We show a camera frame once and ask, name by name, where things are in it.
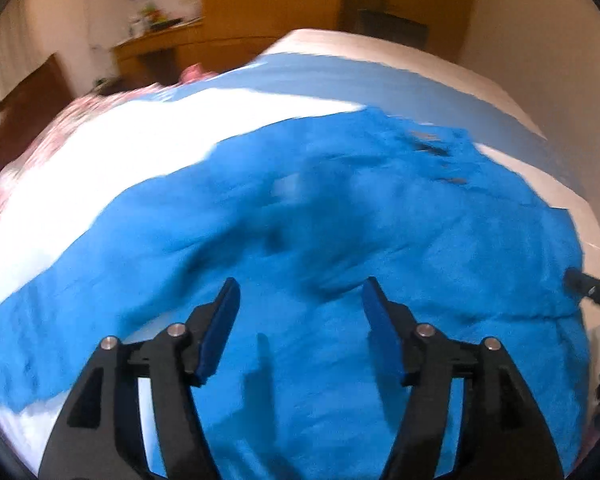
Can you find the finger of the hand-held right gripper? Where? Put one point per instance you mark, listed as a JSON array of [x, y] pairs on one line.
[[592, 287]]

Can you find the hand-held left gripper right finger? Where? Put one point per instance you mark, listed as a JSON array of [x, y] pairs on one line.
[[382, 335]]

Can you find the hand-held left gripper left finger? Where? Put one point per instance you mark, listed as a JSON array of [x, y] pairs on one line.
[[215, 340]]

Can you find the blue puffer jacket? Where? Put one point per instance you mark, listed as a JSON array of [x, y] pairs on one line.
[[305, 220]]

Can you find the white bed sheet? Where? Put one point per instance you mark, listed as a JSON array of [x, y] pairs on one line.
[[25, 430]]

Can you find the pink floral quilt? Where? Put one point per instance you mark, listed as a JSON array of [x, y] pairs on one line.
[[65, 125]]

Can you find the wooden desk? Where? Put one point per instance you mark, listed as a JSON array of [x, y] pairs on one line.
[[180, 45]]

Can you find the dark wooden headboard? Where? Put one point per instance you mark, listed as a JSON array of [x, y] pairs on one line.
[[20, 115]]

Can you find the black chair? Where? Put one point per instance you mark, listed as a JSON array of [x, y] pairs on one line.
[[390, 27]]

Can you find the clutter of desk bottles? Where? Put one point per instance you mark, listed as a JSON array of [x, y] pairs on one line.
[[155, 17]]

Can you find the beige curtain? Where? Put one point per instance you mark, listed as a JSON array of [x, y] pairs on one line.
[[10, 50]]

